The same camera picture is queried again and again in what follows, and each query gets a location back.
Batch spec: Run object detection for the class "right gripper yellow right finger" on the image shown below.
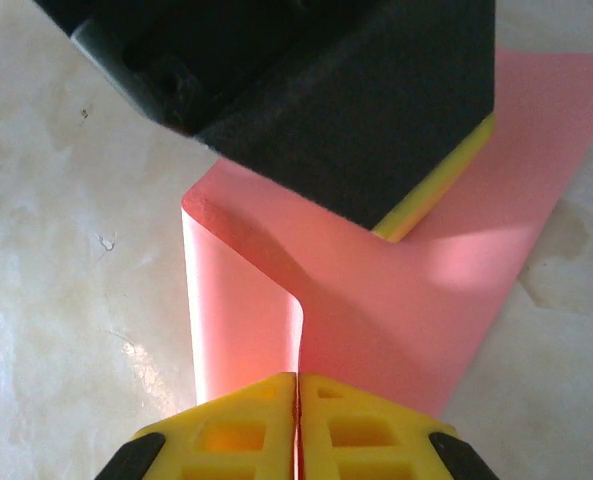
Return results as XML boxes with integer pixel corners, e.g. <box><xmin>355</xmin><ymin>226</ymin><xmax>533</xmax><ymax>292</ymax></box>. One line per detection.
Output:
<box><xmin>298</xmin><ymin>373</ymin><xmax>500</xmax><ymax>480</ymax></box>

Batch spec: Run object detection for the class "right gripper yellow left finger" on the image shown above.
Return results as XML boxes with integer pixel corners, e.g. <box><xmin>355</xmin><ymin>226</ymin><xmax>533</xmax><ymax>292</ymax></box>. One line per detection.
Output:
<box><xmin>94</xmin><ymin>372</ymin><xmax>297</xmax><ymax>480</ymax></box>

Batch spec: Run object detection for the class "pink red cloth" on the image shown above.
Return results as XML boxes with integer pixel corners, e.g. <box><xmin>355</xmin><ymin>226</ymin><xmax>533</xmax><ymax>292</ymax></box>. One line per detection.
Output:
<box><xmin>180</xmin><ymin>47</ymin><xmax>593</xmax><ymax>416</ymax></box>

